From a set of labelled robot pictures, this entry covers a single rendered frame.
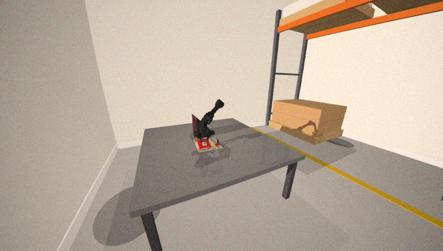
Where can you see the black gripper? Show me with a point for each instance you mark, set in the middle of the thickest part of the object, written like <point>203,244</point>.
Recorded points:
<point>199,134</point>

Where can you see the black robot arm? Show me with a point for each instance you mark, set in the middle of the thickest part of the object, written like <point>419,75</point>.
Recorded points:
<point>208,117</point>

